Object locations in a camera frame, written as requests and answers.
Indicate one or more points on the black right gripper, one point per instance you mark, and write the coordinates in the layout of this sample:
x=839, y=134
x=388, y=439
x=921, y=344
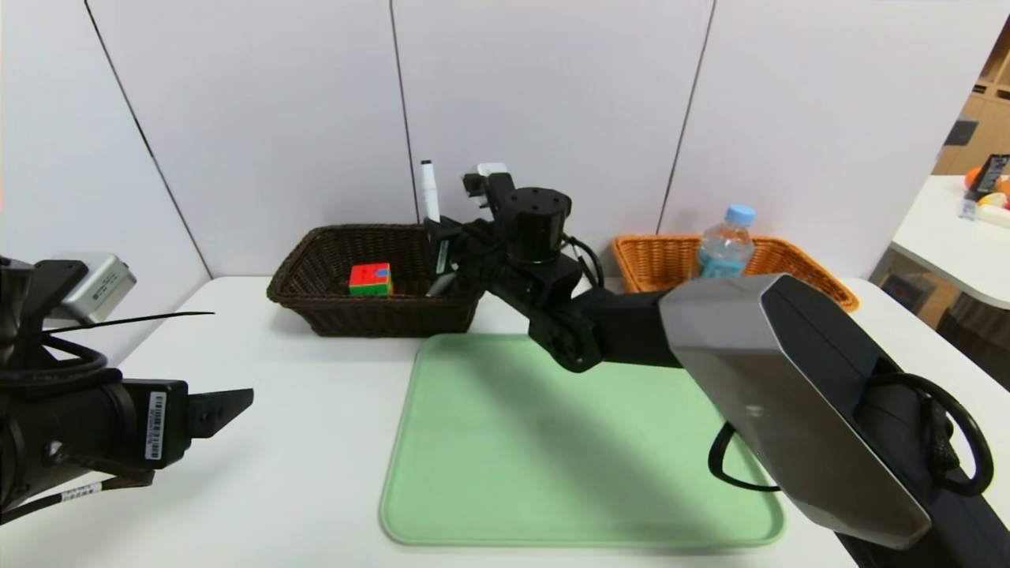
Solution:
x=443, y=254

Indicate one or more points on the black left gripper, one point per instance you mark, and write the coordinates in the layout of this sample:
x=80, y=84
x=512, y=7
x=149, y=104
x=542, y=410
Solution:
x=161, y=424

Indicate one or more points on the colourful puzzle cube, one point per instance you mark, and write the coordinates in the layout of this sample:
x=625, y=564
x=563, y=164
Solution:
x=369, y=280

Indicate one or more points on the white marker pen black cap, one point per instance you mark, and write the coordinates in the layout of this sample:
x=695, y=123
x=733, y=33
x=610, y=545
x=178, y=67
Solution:
x=430, y=193

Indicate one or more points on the clear water bottle blue cap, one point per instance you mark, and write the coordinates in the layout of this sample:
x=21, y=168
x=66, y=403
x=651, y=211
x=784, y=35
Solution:
x=722, y=248

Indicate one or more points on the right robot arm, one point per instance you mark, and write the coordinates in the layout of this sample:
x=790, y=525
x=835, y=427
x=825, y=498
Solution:
x=750, y=371

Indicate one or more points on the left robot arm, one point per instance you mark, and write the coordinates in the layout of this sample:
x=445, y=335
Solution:
x=55, y=434

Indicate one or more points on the dark brown wicker basket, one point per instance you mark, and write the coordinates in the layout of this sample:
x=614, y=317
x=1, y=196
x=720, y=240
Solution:
x=331, y=312

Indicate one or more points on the orange wicker basket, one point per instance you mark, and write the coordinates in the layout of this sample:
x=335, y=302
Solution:
x=663, y=264

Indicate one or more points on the green plastic tray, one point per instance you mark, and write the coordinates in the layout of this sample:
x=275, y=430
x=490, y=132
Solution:
x=513, y=473

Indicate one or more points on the brown cabinet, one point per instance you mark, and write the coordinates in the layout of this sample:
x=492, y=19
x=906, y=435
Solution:
x=931, y=304

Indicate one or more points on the white side table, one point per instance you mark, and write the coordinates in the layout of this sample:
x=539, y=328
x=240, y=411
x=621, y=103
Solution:
x=947, y=241

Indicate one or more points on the small clear container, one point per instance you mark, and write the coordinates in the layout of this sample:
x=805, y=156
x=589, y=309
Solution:
x=967, y=210

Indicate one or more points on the black chair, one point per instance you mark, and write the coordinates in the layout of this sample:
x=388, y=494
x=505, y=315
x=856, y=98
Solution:
x=978, y=347

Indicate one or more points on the orange fruit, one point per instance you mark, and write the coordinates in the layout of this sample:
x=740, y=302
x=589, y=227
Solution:
x=972, y=178

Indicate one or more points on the yellow toy fruit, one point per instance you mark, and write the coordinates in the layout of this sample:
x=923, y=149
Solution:
x=993, y=199

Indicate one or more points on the white tube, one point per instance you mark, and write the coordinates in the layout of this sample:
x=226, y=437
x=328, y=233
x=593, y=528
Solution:
x=996, y=217

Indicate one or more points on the black carton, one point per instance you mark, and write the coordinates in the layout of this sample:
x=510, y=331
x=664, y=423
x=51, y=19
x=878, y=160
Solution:
x=992, y=173

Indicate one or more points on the wooden shelf unit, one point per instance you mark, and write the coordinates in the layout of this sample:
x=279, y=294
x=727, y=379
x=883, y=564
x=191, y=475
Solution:
x=986, y=126

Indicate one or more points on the black right camera bracket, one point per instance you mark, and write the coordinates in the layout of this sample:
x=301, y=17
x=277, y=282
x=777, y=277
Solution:
x=493, y=201

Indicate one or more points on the black camera bracket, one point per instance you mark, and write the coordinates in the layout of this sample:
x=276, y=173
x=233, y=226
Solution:
x=493, y=201
x=39, y=292

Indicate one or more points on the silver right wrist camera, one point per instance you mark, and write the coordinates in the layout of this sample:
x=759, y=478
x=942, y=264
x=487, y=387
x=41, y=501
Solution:
x=489, y=172

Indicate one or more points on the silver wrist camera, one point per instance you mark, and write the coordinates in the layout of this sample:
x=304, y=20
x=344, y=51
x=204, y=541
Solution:
x=489, y=172
x=99, y=288

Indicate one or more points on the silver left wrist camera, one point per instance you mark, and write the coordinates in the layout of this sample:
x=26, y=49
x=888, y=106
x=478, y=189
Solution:
x=99, y=288

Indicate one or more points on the black left camera bracket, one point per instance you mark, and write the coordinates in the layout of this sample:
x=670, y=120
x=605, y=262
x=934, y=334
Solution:
x=39, y=292

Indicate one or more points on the grey wall box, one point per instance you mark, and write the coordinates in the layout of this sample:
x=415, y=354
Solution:
x=958, y=132

